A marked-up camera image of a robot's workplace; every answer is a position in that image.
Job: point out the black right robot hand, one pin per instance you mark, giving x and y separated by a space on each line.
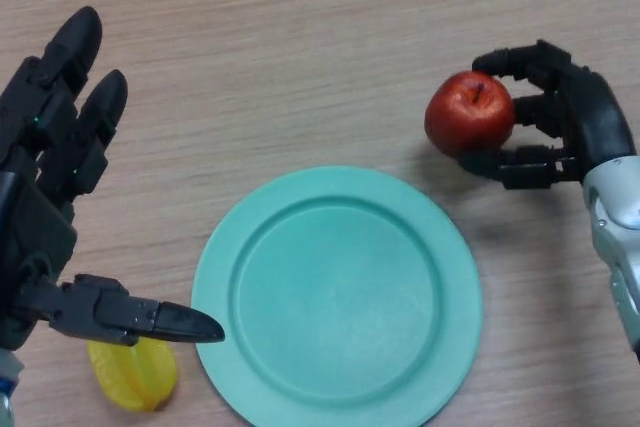
597 117

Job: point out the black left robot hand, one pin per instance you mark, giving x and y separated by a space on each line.
35 217

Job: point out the red apple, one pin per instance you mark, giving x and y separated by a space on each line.
465 114

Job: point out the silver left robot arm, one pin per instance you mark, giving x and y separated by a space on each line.
6 382

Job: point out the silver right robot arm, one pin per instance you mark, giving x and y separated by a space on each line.
617 217

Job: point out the green round plate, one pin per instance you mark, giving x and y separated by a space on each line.
335 302

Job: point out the yellow starfruit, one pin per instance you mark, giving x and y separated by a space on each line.
135 379

